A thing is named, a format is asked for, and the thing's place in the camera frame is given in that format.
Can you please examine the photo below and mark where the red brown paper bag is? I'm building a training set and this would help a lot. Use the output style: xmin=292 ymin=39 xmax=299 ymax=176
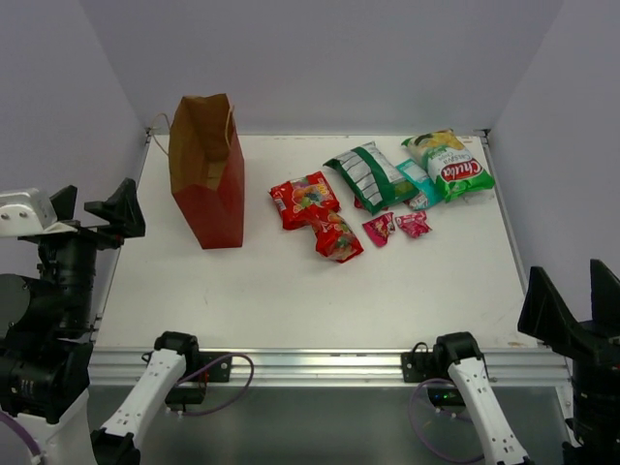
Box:
xmin=168 ymin=93 xmax=245 ymax=250

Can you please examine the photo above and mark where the teal snack packet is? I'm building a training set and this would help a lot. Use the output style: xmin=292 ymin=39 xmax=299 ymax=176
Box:
xmin=396 ymin=160 xmax=443 ymax=211

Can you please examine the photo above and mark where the green Chuba chips bag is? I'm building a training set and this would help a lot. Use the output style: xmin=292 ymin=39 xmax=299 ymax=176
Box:
xmin=401 ymin=129 xmax=495 ymax=202

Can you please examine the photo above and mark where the red gummy candy bag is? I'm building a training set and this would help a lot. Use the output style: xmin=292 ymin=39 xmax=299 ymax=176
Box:
xmin=269 ymin=170 xmax=340 ymax=231

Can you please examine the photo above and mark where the dark green chips bag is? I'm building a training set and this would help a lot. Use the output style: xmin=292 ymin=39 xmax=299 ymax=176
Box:
xmin=324 ymin=141 xmax=420 ymax=215

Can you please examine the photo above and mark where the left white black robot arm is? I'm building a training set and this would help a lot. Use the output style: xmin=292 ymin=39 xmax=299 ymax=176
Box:
xmin=1 ymin=178 xmax=202 ymax=464

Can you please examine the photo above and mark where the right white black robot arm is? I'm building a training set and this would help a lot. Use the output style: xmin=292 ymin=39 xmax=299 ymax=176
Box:
xmin=431 ymin=259 xmax=619 ymax=464

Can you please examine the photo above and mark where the right black controller box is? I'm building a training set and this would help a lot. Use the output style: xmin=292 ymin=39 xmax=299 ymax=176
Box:
xmin=426 ymin=386 xmax=465 ymax=409

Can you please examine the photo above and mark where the black controller box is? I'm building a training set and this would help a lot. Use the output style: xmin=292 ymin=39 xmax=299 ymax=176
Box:
xmin=165 ymin=386 xmax=206 ymax=411
xmin=426 ymin=386 xmax=465 ymax=409

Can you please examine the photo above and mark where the left black controller box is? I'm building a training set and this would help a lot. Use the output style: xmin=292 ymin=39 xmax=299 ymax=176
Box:
xmin=165 ymin=386 xmax=206 ymax=411

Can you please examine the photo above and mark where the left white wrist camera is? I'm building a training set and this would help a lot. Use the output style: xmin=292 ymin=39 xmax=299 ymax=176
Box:
xmin=1 ymin=188 xmax=58 ymax=237

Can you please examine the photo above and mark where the aluminium mounting rail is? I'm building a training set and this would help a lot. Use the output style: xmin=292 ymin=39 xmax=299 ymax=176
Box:
xmin=89 ymin=348 xmax=571 ymax=388

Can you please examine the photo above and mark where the right black base bracket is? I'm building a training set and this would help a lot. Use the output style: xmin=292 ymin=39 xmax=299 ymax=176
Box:
xmin=400 ymin=342 xmax=438 ymax=384

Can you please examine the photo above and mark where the black base bracket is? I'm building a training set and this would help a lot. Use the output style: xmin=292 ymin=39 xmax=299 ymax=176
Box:
xmin=187 ymin=351 xmax=233 ymax=384
xmin=400 ymin=342 xmax=438 ymax=384

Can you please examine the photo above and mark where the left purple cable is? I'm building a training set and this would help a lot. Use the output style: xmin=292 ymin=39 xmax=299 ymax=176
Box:
xmin=0 ymin=353 xmax=256 ymax=465

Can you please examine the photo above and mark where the purple cable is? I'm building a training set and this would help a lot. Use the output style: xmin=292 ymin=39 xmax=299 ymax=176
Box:
xmin=0 ymin=353 xmax=256 ymax=465
xmin=408 ymin=377 xmax=485 ymax=465

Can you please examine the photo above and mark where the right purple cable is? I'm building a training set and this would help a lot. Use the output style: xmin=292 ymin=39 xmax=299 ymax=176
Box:
xmin=408 ymin=377 xmax=485 ymax=465

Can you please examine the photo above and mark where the left black base bracket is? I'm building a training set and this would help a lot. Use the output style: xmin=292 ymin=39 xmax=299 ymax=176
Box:
xmin=187 ymin=351 xmax=233 ymax=384

